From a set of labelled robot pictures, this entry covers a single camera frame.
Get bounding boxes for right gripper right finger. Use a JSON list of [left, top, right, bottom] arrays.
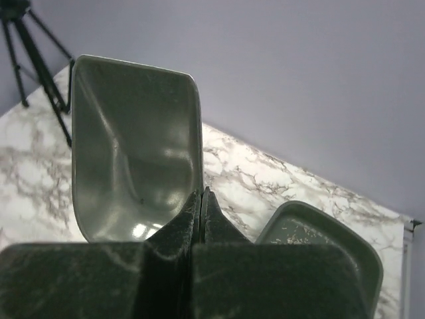
[[191, 189, 371, 318]]

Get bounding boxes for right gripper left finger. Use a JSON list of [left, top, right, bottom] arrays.
[[1, 192, 201, 318]]

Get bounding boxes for silver metal litter scoop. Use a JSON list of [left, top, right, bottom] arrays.
[[71, 55, 204, 242]]

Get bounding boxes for dark green litter tray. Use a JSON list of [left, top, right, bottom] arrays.
[[256, 201, 383, 318]]

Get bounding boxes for black perforated music stand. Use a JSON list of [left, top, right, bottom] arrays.
[[1, 1, 75, 147]]

